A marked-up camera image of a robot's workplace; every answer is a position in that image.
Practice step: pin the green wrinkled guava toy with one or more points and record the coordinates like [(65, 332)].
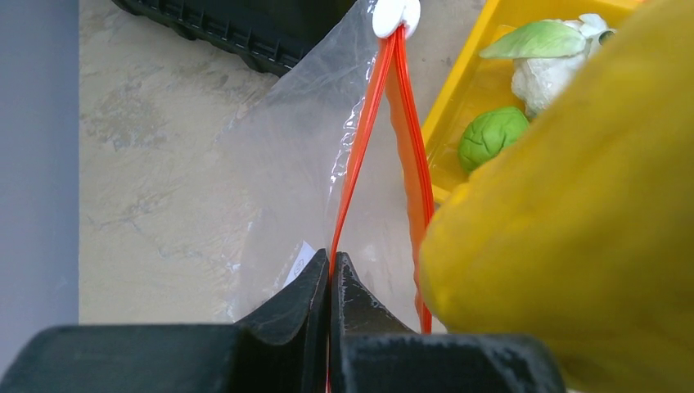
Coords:
[(488, 134)]

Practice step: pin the clear zip top bag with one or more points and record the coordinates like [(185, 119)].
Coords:
[(328, 158)]

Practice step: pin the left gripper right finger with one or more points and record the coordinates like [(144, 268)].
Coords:
[(423, 352)]

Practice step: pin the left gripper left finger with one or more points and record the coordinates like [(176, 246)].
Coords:
[(278, 347)]

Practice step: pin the black plastic toolbox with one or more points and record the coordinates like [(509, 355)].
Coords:
[(270, 36)]

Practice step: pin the yellow corn toy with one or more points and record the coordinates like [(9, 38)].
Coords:
[(580, 234)]

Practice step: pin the white cauliflower toy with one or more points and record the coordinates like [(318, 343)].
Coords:
[(546, 55)]

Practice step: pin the yellow plastic tray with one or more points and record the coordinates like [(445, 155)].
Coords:
[(475, 85)]

